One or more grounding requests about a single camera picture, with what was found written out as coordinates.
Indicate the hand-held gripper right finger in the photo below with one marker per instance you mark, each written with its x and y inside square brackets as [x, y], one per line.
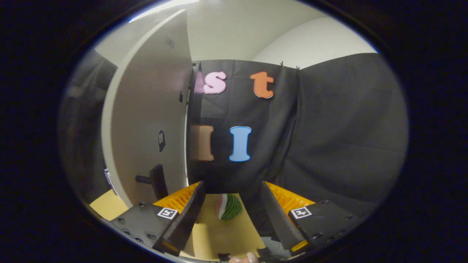
[279, 215]

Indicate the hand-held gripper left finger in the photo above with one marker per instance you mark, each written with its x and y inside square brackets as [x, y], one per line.
[190, 215]

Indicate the grey shoe cabinet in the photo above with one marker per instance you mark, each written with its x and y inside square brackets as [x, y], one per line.
[193, 109]

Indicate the white shoe cabinet door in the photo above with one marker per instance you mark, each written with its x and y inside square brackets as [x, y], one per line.
[146, 102]

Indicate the watermelon slice toy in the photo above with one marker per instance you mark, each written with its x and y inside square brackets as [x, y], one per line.
[230, 207]

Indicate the grey cover book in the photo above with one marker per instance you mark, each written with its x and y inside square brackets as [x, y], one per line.
[108, 179]

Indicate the black backdrop cloth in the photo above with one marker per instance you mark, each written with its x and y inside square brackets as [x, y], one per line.
[329, 128]

